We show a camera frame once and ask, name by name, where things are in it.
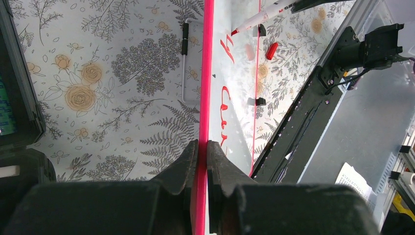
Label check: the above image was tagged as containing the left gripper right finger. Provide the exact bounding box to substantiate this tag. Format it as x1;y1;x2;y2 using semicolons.
207;141;379;235

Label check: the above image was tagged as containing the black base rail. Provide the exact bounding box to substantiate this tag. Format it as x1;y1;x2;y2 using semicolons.
252;26;359;183

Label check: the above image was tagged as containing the black poker chip case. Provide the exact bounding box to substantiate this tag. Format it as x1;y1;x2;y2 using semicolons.
0;0;56;227

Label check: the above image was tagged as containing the whiteboard metal stand wire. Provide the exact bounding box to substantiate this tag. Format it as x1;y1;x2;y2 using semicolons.
181;18;204;105

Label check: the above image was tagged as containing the red whiteboard marker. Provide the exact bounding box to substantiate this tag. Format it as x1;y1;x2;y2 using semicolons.
231;0;300;36

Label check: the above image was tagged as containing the red marker cap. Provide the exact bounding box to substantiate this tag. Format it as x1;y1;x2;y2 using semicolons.
265;42;279;60

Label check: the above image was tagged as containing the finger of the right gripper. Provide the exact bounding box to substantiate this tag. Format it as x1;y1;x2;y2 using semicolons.
291;0;342;14

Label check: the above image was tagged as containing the white paper sheet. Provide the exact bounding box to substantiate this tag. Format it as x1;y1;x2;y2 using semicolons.
335;163;377;210

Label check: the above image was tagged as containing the pink-framed whiteboard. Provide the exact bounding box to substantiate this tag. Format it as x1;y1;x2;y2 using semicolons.
192;0;261;235

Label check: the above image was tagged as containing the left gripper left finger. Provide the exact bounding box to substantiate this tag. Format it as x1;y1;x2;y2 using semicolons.
4;140;198;235

